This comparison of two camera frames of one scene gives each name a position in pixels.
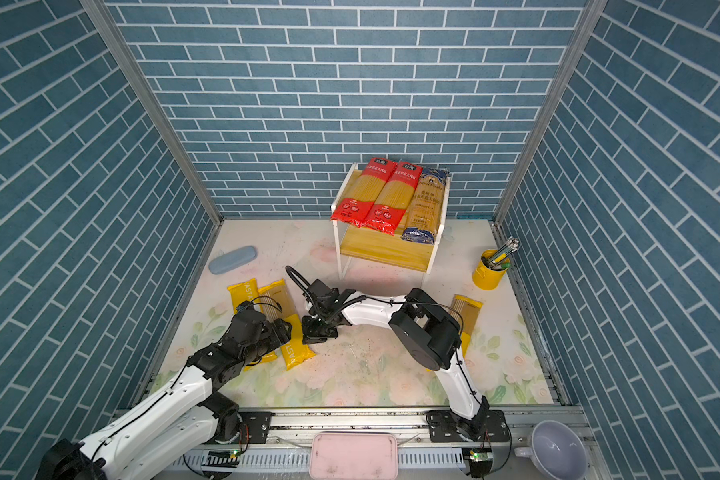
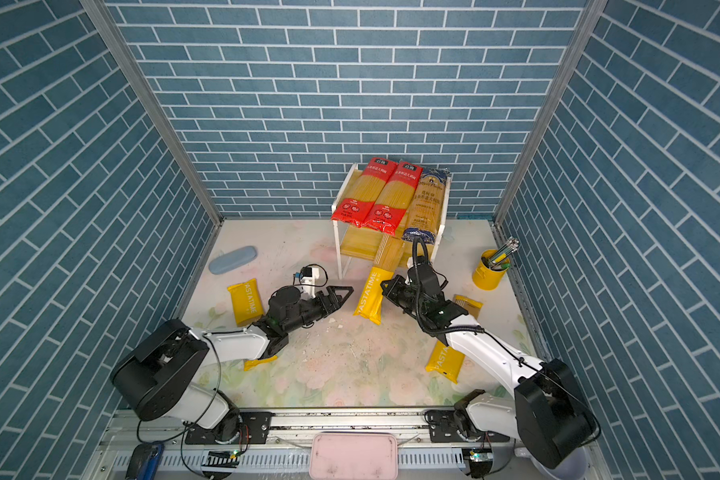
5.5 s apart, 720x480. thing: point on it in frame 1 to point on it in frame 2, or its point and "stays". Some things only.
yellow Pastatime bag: (276, 302) to (386, 264)
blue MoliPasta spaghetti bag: (425, 205) stays
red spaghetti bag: (394, 198) stays
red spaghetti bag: (363, 192) stays
